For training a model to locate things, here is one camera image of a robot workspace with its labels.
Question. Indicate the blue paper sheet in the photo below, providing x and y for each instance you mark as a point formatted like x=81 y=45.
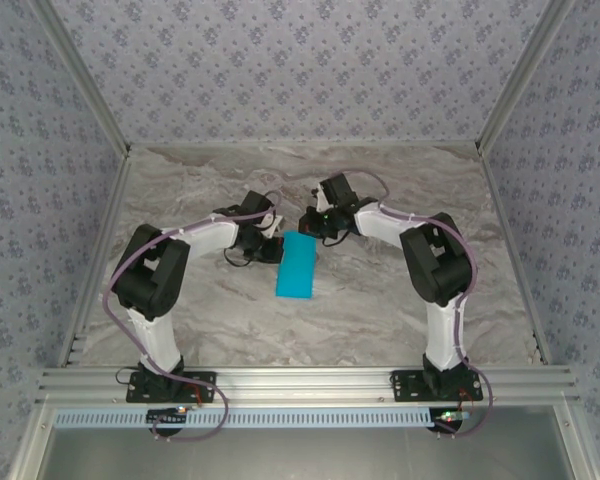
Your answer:
x=295 y=270

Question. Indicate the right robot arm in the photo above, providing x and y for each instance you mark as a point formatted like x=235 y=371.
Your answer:
x=437 y=260

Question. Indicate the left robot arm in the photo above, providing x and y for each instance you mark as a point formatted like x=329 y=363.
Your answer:
x=152 y=272

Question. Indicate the small black circuit board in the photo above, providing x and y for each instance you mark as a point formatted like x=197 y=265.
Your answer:
x=450 y=417
x=167 y=416

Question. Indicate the grey metal panel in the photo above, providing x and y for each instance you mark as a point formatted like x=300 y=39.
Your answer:
x=305 y=455

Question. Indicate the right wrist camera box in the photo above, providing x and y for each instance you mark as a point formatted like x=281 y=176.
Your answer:
x=322 y=197

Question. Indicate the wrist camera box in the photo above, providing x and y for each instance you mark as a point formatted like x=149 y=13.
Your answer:
x=322 y=197
x=274 y=225

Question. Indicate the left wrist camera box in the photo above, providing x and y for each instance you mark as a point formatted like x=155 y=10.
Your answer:
x=274 y=225

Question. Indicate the aluminium back rail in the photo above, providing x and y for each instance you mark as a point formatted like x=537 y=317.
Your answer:
x=305 y=145

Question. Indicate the aluminium front rail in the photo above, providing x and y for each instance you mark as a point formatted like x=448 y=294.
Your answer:
x=305 y=385

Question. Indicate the aluminium side rail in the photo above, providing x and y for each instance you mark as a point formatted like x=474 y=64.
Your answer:
x=99 y=250
x=513 y=250

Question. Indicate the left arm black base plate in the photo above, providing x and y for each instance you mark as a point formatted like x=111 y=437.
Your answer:
x=205 y=395

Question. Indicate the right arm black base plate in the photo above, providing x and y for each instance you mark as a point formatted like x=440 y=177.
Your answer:
x=405 y=392

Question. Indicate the aluminium frame post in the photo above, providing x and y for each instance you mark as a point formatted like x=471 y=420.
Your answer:
x=89 y=80
x=517 y=80

